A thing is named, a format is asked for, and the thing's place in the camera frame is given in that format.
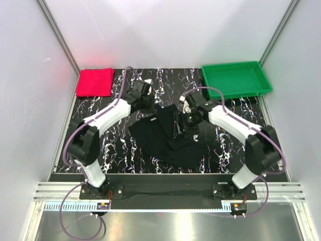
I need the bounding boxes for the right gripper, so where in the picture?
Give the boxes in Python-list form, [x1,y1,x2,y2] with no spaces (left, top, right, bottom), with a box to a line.
[173,111,204,139]

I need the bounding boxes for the black t shirt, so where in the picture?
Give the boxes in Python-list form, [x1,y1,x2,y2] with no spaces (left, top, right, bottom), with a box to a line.
[128,104,204,169]

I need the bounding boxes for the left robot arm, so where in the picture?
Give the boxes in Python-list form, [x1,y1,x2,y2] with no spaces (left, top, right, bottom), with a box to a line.
[63,79,154,199]

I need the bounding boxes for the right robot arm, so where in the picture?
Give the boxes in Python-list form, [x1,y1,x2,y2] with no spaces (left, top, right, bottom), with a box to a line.
[179,92,282,199]

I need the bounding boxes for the folded red t shirt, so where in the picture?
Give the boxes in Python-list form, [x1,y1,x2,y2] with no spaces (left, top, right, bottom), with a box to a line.
[76,68,114,97]

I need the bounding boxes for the green plastic bin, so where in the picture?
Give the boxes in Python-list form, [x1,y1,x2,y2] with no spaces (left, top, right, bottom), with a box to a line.
[202,61,273,99]

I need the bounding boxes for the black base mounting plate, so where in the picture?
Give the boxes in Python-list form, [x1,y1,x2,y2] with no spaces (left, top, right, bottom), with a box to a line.
[80,174,257,211]

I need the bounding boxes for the shiny steel front plate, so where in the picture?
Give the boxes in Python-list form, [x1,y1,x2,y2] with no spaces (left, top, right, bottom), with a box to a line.
[36,203,304,240]

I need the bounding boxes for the aluminium frame post left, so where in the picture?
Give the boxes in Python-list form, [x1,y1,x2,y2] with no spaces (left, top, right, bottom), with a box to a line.
[35,0,80,75]

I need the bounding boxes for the aluminium frame post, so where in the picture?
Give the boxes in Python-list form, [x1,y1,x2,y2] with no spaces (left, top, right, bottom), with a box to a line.
[259,0,301,67]
[35,0,80,75]

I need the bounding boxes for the aluminium front rail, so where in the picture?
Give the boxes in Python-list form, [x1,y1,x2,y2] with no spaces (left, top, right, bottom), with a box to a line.
[34,182,305,202]

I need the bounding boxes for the aluminium frame post right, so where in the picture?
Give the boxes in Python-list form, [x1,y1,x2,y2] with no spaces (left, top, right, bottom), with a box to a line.
[259,0,301,67]

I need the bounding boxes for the white slotted cable duct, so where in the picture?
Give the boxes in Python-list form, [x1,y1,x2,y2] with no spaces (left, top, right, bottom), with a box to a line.
[44,201,232,213]

